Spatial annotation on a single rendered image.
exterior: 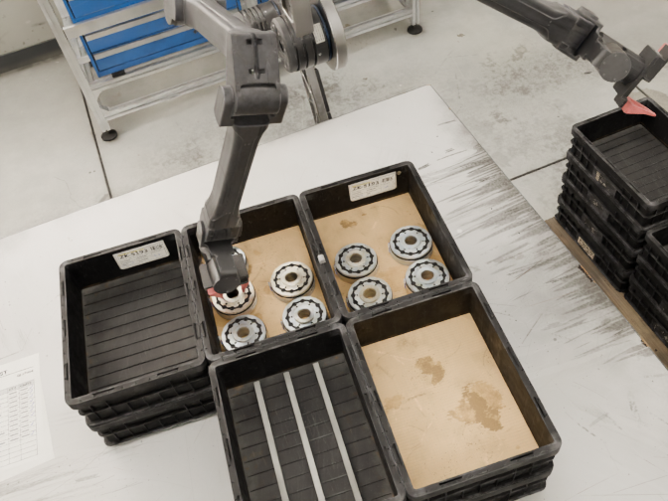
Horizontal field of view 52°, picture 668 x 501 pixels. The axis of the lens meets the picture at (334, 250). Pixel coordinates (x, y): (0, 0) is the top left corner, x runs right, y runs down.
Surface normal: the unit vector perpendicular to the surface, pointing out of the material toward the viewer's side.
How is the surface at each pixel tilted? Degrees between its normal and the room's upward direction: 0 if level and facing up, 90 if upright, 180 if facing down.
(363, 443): 0
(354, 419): 0
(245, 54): 54
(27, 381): 0
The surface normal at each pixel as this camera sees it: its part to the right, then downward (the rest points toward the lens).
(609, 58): -0.07, 0.55
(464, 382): -0.11, -0.62
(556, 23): 0.32, 0.69
